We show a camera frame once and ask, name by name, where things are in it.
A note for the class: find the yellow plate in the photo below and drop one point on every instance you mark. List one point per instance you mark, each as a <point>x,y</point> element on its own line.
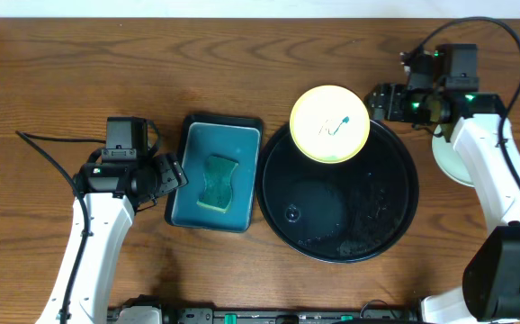
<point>329,124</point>

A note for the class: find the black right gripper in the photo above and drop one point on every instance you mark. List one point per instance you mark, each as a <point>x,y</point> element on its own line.
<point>393,112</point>

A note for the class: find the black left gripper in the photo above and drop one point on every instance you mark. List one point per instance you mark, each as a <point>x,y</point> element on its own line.
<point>170,171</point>

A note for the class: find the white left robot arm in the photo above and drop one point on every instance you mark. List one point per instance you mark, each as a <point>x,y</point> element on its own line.
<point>108,196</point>

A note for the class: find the black round tray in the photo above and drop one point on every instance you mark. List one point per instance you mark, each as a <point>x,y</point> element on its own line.
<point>338,213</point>

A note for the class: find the pale green plate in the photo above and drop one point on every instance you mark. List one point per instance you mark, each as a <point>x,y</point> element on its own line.
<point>450,162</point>

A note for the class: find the green scrubbing sponge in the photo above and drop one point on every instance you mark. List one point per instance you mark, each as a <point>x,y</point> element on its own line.
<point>218,193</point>

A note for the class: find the black rectangular water tray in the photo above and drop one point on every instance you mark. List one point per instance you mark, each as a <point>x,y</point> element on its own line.
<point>236,139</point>

